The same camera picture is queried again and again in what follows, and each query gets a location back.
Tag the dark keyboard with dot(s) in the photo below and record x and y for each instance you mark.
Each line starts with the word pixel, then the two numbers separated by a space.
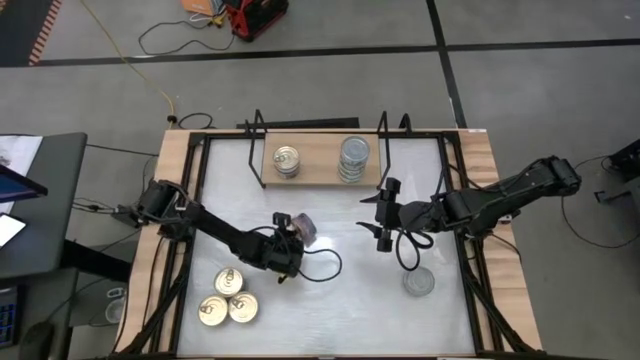
pixel 7 320

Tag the dark mat with striped edge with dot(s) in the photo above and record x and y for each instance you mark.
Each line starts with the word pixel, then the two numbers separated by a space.
pixel 20 30

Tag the black computer mouse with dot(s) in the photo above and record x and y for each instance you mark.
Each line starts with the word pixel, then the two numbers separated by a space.
pixel 36 340

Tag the red and black case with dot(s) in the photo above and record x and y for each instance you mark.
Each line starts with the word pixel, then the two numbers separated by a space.
pixel 256 17

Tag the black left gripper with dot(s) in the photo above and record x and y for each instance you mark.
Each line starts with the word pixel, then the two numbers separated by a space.
pixel 285 257

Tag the silver carabiner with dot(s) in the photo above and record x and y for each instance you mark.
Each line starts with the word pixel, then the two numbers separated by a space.
pixel 116 292

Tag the blue tablet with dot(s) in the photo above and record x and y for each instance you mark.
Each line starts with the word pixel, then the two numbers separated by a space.
pixel 17 186

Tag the black device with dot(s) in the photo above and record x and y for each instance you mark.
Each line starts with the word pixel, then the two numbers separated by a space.
pixel 625 161

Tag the white paper sheet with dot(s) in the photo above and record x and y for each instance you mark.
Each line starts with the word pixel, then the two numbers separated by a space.
pixel 25 147

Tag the grey side desk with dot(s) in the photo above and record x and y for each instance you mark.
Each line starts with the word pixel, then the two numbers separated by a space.
pixel 55 165

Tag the grey metal bracket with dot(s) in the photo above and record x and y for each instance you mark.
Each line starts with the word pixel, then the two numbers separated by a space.
pixel 615 195

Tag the clear round container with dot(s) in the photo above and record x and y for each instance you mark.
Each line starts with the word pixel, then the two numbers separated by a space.
pixel 115 311

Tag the wooden shelf with black frame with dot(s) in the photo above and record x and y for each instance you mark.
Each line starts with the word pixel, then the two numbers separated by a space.
pixel 320 165

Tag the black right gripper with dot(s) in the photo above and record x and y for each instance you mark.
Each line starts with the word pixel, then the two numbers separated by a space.
pixel 392 215

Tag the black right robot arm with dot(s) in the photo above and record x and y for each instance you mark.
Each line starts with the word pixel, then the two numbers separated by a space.
pixel 500 200

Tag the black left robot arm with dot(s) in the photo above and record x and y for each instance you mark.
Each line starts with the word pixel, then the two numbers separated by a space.
pixel 220 232

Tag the black metal table frame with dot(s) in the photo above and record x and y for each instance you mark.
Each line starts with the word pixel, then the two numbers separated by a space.
pixel 225 135

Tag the phone with white screen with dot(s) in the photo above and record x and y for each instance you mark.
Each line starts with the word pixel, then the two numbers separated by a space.
pixel 9 229

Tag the orange flat object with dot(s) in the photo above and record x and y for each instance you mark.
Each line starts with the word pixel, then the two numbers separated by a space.
pixel 200 6

